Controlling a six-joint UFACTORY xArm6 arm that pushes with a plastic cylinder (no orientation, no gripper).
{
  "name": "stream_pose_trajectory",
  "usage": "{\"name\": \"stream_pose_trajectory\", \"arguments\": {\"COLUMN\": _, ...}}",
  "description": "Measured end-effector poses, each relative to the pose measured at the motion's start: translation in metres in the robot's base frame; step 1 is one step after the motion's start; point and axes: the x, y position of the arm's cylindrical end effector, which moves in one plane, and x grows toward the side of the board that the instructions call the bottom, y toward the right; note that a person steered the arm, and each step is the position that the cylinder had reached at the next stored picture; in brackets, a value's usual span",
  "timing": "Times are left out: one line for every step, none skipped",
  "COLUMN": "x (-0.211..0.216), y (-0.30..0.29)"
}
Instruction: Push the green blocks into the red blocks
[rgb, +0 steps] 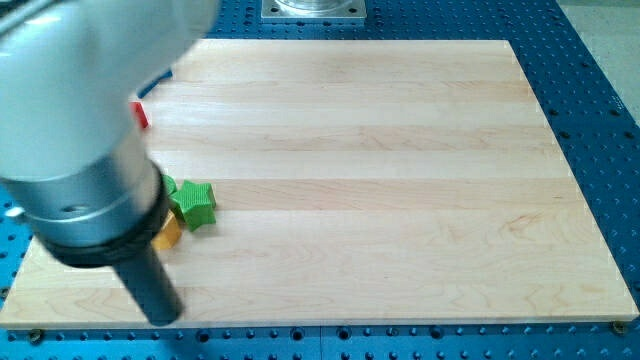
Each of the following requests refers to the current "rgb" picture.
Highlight green round block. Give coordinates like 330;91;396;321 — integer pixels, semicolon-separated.
162;174;178;195

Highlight red block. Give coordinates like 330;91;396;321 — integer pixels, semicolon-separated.
129;101;149;129

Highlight yellow block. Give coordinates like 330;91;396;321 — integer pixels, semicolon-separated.
151;211;182;251

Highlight green star block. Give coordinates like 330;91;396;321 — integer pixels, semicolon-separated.
170;180;216;231

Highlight blue block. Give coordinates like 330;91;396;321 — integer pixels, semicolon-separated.
136;69;173;99

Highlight brass bolt front left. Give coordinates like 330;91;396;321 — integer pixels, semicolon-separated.
27;329;45;345

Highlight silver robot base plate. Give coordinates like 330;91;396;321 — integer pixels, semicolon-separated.
261;0;367;21

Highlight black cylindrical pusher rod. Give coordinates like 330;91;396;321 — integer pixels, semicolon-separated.
113;245;183;326

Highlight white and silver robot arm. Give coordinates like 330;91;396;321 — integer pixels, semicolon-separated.
1;0;220;326

